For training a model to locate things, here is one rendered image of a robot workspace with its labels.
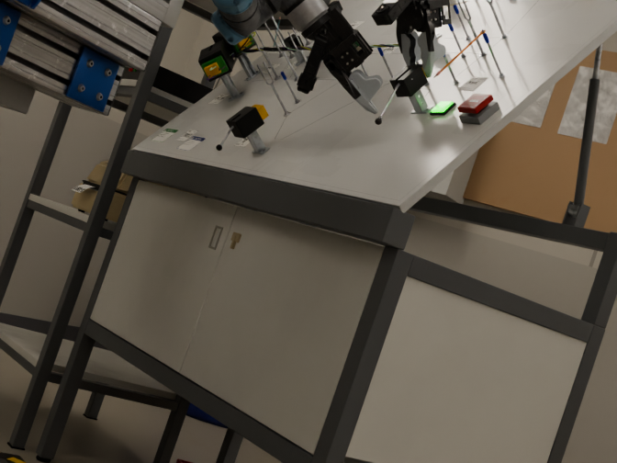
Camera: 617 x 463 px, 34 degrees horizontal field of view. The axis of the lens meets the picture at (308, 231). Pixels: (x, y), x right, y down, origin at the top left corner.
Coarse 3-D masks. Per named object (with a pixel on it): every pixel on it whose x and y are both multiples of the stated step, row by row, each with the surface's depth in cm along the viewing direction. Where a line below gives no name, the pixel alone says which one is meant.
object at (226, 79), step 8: (208, 48) 270; (216, 48) 266; (224, 48) 268; (200, 56) 266; (208, 56) 263; (216, 56) 263; (224, 56) 264; (200, 64) 264; (232, 64) 269; (208, 80) 266; (224, 80) 272; (232, 88) 273; (232, 96) 273
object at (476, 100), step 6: (474, 96) 195; (480, 96) 194; (486, 96) 193; (492, 96) 193; (468, 102) 194; (474, 102) 193; (480, 102) 192; (486, 102) 192; (462, 108) 194; (468, 108) 192; (474, 108) 191; (480, 108) 192
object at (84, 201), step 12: (96, 168) 305; (84, 180) 304; (96, 180) 300; (120, 180) 291; (84, 192) 299; (96, 192) 294; (120, 192) 291; (84, 204) 297; (120, 204) 291; (108, 216) 290
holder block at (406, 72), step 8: (400, 72) 207; (408, 72) 205; (416, 72) 205; (392, 80) 206; (400, 80) 204; (408, 80) 204; (416, 80) 205; (424, 80) 207; (400, 88) 206; (408, 88) 204; (416, 88) 205; (400, 96) 207
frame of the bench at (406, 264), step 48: (96, 288) 276; (384, 288) 181; (480, 288) 194; (96, 336) 267; (384, 336) 183; (576, 336) 210; (192, 384) 223; (576, 384) 213; (48, 432) 273; (240, 432) 203; (336, 432) 180
